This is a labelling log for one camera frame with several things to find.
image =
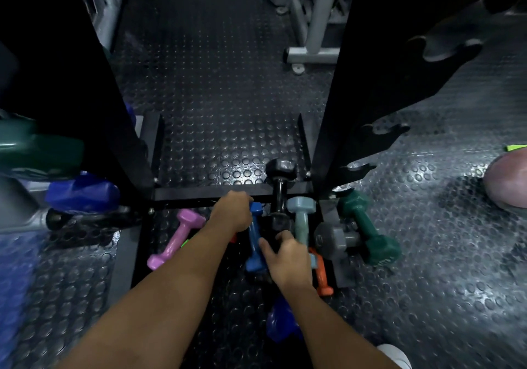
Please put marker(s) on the person's left hand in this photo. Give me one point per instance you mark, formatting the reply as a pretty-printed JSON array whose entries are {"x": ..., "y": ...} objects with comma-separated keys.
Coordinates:
[{"x": 228, "y": 214}]

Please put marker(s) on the person's right hand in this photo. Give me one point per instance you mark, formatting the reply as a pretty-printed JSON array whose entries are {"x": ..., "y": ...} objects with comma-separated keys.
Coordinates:
[{"x": 290, "y": 264}]

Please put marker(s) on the person's right thumb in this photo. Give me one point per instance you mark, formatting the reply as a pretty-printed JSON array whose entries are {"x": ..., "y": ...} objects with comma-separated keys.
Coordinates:
[{"x": 266, "y": 249}]

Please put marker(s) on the person's left fingers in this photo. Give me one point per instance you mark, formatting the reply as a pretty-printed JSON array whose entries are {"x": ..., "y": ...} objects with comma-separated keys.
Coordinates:
[{"x": 246, "y": 205}]

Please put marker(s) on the small blue dumbbell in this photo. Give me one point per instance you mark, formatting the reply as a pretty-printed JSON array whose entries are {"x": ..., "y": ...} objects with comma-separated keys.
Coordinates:
[{"x": 255, "y": 243}]

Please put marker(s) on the black hex dumbbell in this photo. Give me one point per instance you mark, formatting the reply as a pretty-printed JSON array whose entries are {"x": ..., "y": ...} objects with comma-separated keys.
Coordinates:
[{"x": 280, "y": 191}]

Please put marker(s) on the person's left forearm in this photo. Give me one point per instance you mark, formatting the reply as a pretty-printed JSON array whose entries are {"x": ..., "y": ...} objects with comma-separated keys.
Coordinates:
[{"x": 164, "y": 298}]

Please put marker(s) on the person's right forearm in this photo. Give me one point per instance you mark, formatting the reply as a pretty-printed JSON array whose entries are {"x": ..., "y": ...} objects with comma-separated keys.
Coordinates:
[{"x": 329, "y": 327}]

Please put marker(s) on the light blue dumbbell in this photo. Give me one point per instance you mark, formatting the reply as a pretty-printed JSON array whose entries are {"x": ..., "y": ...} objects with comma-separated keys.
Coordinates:
[{"x": 302, "y": 220}]

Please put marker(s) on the orange dumbbell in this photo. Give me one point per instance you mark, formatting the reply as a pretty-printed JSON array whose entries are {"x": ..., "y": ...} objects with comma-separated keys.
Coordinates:
[{"x": 322, "y": 277}]

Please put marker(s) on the grey dumbbell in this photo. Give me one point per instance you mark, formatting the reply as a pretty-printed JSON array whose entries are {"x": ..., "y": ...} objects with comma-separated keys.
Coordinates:
[{"x": 330, "y": 239}]

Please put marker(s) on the dark blue dumbbell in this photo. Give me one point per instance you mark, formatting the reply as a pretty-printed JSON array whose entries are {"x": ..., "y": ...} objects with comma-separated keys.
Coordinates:
[{"x": 282, "y": 321}]

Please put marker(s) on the purple dumbbell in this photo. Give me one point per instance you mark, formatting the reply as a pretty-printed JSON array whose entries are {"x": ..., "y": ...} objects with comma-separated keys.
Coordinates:
[{"x": 178, "y": 238}]

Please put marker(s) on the small green dumbbell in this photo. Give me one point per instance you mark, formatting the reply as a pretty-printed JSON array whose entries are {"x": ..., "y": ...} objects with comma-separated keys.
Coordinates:
[{"x": 364, "y": 222}]

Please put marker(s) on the black round dumbbell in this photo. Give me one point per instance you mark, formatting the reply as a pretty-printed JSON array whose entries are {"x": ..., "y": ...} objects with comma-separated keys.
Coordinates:
[{"x": 90, "y": 217}]

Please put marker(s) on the large blue dumbbell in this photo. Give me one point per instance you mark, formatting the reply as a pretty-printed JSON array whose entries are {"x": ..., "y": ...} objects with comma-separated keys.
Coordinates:
[{"x": 82, "y": 192}]

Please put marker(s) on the white shoe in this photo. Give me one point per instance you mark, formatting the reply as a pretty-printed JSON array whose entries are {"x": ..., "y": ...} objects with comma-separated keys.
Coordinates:
[{"x": 394, "y": 355}]

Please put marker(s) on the black dumbbell rack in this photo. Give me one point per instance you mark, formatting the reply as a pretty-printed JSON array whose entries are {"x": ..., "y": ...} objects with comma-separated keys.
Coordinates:
[{"x": 103, "y": 113}]

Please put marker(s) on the large dark green dumbbell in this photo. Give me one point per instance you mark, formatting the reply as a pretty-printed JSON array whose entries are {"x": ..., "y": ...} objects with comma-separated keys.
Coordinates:
[{"x": 37, "y": 150}]

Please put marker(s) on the grey exercise machine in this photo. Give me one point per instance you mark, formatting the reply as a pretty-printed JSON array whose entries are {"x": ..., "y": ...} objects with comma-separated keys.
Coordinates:
[{"x": 103, "y": 2}]

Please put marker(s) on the pink exercise ball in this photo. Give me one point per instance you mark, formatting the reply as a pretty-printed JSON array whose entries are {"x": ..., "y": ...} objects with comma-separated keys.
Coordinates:
[{"x": 508, "y": 179}]

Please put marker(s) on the lime green object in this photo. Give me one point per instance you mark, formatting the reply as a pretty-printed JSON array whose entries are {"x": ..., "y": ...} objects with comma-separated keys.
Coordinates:
[{"x": 517, "y": 148}]

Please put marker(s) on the white exercise machine frame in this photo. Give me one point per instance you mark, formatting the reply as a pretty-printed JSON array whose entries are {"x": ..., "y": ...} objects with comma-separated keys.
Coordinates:
[{"x": 317, "y": 19}]

